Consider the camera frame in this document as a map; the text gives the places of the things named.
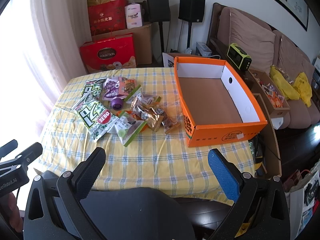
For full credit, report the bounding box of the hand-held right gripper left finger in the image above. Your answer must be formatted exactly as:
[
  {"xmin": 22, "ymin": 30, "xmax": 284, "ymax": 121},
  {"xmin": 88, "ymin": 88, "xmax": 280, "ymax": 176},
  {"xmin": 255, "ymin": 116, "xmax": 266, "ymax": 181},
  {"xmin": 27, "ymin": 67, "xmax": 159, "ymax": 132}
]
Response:
[{"xmin": 24, "ymin": 147, "xmax": 107, "ymax": 240}]

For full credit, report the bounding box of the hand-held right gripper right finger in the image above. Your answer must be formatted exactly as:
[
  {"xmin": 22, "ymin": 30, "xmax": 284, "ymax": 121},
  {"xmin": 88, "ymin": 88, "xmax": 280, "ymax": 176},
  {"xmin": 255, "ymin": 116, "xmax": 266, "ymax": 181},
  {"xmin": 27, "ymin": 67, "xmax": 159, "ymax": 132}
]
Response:
[{"xmin": 207, "ymin": 149, "xmax": 292, "ymax": 240}]

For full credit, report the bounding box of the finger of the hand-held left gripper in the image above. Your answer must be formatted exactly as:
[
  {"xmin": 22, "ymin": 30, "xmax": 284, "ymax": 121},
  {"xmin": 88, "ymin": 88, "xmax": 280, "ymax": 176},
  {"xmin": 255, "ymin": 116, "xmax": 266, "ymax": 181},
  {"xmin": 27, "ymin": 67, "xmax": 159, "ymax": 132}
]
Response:
[
  {"xmin": 0, "ymin": 139, "xmax": 18, "ymax": 156},
  {"xmin": 0, "ymin": 142, "xmax": 44, "ymax": 172}
]

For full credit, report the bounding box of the orange cardboard box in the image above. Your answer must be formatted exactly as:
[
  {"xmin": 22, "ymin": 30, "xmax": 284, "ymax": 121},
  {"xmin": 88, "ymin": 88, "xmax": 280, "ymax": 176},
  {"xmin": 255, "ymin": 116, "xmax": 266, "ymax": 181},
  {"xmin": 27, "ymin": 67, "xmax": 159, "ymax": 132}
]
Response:
[{"xmin": 174, "ymin": 56, "xmax": 268, "ymax": 148}]

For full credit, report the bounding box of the large green white snack packet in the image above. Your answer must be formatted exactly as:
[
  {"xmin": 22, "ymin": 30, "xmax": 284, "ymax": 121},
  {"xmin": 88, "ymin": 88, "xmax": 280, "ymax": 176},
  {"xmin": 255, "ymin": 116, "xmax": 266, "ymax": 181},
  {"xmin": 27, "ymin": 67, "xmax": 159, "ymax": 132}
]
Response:
[{"xmin": 72, "ymin": 99, "xmax": 120, "ymax": 143}]

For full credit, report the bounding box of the white plum snack packet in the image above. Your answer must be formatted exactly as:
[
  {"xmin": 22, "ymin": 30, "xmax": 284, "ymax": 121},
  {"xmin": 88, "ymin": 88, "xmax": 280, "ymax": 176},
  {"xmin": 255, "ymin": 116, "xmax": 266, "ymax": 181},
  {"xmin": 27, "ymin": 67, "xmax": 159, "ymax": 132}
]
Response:
[{"xmin": 115, "ymin": 112, "xmax": 148, "ymax": 147}]

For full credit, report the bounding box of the dark brown snack packet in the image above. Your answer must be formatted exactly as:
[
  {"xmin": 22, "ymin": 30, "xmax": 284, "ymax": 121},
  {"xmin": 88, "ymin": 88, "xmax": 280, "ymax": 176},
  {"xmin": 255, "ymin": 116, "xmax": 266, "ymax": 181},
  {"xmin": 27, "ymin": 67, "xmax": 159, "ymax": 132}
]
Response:
[{"xmin": 161, "ymin": 116, "xmax": 180, "ymax": 134}]

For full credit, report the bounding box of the brown clear snack packet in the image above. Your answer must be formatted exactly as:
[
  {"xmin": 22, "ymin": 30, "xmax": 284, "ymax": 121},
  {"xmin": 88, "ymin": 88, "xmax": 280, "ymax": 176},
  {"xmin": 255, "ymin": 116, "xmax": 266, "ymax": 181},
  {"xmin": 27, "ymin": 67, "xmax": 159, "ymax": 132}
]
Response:
[{"xmin": 130, "ymin": 97, "xmax": 151, "ymax": 120}]

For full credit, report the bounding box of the small green white snack packet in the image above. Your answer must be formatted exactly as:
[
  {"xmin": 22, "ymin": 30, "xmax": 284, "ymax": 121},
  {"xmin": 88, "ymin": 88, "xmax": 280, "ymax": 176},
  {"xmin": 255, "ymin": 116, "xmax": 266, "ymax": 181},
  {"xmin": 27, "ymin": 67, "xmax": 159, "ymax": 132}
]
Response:
[{"xmin": 80, "ymin": 79, "xmax": 104, "ymax": 103}]

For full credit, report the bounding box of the gold snack packet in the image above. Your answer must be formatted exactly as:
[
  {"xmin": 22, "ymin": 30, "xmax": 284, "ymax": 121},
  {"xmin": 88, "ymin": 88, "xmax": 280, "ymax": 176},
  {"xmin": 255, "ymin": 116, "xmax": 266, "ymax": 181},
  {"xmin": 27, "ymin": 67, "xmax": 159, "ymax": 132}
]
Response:
[{"xmin": 144, "ymin": 107, "xmax": 166, "ymax": 132}]

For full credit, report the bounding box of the purple grape jelly pouch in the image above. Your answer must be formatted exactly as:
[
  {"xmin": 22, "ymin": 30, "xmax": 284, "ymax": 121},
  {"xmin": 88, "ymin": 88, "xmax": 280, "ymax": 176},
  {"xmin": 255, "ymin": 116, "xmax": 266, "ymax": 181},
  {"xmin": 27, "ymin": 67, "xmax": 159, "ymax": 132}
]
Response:
[{"xmin": 102, "ymin": 77, "xmax": 125, "ymax": 110}]

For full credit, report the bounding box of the green edged snack packet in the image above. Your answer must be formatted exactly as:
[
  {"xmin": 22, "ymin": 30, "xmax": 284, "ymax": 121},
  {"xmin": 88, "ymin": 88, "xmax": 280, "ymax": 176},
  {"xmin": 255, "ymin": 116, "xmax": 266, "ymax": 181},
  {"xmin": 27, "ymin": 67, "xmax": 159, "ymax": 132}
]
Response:
[{"xmin": 125, "ymin": 84, "xmax": 142, "ymax": 103}]

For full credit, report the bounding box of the pink snack pouch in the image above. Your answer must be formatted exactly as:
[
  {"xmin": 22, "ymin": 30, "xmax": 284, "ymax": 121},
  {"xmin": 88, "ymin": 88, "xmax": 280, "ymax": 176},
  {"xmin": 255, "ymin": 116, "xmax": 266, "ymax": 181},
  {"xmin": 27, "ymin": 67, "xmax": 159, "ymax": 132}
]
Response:
[{"xmin": 118, "ymin": 77, "xmax": 137, "ymax": 99}]

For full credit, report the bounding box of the pale brown snack packet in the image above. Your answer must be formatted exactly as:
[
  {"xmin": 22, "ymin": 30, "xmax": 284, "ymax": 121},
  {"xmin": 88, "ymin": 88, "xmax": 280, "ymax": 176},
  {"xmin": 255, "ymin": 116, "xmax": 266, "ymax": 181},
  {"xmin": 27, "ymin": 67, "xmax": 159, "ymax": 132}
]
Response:
[{"xmin": 140, "ymin": 94, "xmax": 162, "ymax": 106}]

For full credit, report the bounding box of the yellow checked tablecloth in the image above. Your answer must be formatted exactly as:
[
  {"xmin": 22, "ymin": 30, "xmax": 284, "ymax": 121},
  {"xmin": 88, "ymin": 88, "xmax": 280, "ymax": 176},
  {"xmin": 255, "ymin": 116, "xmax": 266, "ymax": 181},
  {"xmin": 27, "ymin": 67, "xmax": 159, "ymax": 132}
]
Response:
[{"xmin": 40, "ymin": 66, "xmax": 255, "ymax": 200}]

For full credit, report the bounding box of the white paper bag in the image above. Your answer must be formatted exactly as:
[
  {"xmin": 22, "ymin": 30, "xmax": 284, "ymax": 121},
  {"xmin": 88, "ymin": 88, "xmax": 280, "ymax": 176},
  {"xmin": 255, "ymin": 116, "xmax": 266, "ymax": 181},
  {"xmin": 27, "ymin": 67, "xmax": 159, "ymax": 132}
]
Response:
[{"xmin": 284, "ymin": 170, "xmax": 320, "ymax": 240}]

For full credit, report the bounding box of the cardboard box with snacks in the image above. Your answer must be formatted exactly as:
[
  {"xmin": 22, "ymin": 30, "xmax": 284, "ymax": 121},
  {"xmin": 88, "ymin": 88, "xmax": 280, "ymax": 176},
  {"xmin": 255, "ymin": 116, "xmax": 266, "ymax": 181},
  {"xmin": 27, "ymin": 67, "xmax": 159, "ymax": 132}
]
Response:
[{"xmin": 247, "ymin": 69, "xmax": 292, "ymax": 130}]

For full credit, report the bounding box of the brown sofa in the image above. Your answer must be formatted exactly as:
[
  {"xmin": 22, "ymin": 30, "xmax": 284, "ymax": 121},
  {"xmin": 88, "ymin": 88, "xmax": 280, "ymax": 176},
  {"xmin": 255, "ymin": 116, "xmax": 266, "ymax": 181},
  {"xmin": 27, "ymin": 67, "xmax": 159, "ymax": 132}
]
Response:
[{"xmin": 207, "ymin": 2, "xmax": 320, "ymax": 132}]

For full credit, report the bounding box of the yellow cloth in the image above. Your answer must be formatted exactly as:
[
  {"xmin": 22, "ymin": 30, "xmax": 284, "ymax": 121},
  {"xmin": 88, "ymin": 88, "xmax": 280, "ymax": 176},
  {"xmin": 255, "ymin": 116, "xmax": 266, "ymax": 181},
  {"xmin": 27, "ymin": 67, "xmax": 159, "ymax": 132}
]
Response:
[{"xmin": 269, "ymin": 65, "xmax": 300, "ymax": 101}]

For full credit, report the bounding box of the red chocolate gift bag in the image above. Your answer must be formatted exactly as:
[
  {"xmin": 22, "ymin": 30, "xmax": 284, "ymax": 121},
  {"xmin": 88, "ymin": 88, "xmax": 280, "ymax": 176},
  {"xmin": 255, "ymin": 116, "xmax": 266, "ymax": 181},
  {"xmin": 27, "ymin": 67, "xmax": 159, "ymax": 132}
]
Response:
[{"xmin": 79, "ymin": 33, "xmax": 137, "ymax": 74}]

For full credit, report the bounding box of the white curtain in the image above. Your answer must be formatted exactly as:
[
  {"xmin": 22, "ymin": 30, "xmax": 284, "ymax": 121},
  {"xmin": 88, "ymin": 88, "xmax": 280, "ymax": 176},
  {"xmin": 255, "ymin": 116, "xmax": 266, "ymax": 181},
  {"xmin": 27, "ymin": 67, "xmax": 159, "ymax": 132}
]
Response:
[{"xmin": 0, "ymin": 0, "xmax": 88, "ymax": 123}]

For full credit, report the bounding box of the yellow plastic bag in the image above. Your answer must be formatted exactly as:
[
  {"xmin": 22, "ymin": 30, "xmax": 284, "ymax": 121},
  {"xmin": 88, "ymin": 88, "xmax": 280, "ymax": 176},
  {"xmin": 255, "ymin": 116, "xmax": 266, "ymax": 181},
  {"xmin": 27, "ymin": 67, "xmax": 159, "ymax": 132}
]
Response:
[{"xmin": 292, "ymin": 72, "xmax": 313, "ymax": 107}]

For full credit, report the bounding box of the green black power station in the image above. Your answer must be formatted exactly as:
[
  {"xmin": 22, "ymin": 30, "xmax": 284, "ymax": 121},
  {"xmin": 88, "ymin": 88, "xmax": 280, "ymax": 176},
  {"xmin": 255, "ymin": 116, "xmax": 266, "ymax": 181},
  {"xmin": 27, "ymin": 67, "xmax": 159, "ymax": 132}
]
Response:
[{"xmin": 226, "ymin": 43, "xmax": 252, "ymax": 71}]

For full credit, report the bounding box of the white electronic device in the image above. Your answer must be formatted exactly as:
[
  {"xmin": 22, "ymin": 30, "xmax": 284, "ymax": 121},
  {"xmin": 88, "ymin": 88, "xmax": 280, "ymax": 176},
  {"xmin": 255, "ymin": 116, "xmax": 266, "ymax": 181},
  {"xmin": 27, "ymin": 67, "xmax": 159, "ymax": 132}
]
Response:
[{"xmin": 196, "ymin": 42, "xmax": 213, "ymax": 57}]

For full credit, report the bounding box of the open printed cardboard box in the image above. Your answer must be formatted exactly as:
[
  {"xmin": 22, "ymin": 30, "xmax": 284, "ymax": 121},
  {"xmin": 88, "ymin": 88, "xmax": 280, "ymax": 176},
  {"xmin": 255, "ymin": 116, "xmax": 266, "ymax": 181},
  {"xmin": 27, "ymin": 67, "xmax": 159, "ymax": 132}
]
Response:
[{"xmin": 162, "ymin": 52, "xmax": 192, "ymax": 68}]

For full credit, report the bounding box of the large brown cardboard box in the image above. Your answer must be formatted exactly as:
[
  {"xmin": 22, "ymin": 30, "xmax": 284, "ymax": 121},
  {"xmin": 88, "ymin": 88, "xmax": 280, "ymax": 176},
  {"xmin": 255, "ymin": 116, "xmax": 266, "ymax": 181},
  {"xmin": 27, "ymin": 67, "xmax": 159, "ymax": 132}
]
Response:
[{"xmin": 92, "ymin": 22, "xmax": 153, "ymax": 65}]

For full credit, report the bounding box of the small brown sofa cushion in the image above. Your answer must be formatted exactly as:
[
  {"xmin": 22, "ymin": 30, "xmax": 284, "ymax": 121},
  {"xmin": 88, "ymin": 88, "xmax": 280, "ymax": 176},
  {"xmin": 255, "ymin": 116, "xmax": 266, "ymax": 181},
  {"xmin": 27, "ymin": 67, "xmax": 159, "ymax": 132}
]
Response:
[{"xmin": 272, "ymin": 34, "xmax": 316, "ymax": 87}]

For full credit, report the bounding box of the large brown sofa cushion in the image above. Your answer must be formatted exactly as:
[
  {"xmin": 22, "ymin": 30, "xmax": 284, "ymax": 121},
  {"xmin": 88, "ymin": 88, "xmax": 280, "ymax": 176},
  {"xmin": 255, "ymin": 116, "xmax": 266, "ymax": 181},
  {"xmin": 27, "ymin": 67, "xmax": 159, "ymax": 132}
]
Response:
[{"xmin": 217, "ymin": 7, "xmax": 277, "ymax": 68}]

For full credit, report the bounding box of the black speaker stand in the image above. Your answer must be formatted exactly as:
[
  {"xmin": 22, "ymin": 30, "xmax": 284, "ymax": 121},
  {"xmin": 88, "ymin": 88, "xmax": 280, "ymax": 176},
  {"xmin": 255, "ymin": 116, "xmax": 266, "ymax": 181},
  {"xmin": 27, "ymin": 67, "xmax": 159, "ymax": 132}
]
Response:
[
  {"xmin": 187, "ymin": 21, "xmax": 193, "ymax": 53},
  {"xmin": 158, "ymin": 21, "xmax": 166, "ymax": 68}
]

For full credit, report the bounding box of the red gift box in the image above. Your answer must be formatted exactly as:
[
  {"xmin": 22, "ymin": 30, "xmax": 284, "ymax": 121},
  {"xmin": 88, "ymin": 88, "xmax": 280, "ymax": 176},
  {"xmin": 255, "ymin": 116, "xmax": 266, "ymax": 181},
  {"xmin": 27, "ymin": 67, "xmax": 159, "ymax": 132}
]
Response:
[{"xmin": 87, "ymin": 0, "xmax": 129, "ymax": 36}]

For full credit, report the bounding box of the white pink package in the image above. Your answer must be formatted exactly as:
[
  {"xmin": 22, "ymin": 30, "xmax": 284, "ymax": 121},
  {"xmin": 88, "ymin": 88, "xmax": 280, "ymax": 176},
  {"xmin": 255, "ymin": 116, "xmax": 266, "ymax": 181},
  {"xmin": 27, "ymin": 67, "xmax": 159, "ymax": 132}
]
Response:
[{"xmin": 124, "ymin": 3, "xmax": 144, "ymax": 29}]

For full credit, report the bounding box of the black speaker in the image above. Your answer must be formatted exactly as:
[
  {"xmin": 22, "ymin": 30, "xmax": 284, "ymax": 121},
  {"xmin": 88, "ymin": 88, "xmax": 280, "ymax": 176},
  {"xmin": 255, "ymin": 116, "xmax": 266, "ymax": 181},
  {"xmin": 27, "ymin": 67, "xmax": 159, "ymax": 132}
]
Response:
[
  {"xmin": 145, "ymin": 0, "xmax": 171, "ymax": 23},
  {"xmin": 178, "ymin": 0, "xmax": 206, "ymax": 23}
]

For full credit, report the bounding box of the framed wall picture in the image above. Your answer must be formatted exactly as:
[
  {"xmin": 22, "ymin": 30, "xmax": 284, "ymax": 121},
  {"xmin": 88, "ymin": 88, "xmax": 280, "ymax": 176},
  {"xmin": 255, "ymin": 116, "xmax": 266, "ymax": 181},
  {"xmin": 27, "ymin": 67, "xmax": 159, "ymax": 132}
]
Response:
[{"xmin": 241, "ymin": 0, "xmax": 309, "ymax": 32}]

